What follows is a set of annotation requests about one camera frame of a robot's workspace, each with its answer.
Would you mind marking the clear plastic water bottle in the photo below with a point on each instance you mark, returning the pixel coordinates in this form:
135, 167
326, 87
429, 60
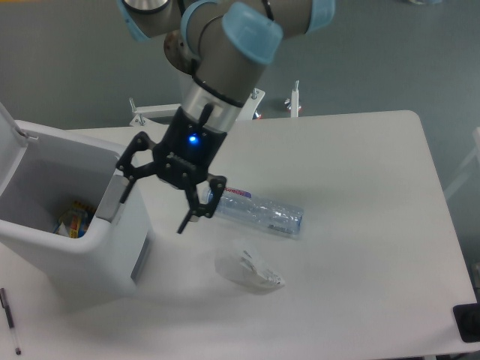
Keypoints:
260, 213

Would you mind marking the black device at table edge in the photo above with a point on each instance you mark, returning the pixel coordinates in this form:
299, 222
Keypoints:
467, 319

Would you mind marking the black pen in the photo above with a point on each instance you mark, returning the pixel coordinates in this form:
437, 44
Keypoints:
10, 322

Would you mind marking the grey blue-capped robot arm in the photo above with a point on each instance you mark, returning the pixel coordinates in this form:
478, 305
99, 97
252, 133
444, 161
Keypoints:
225, 46

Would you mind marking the crumpled white paper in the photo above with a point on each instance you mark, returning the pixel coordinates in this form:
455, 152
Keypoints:
239, 262

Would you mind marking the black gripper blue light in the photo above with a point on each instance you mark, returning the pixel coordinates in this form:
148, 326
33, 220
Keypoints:
182, 159

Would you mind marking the white stand leg with caster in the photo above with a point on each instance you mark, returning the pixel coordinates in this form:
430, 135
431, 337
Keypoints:
293, 104

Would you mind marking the colourful trash inside can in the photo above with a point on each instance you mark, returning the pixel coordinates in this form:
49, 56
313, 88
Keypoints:
75, 221

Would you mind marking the white push-button trash can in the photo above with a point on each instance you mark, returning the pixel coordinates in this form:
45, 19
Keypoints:
43, 171

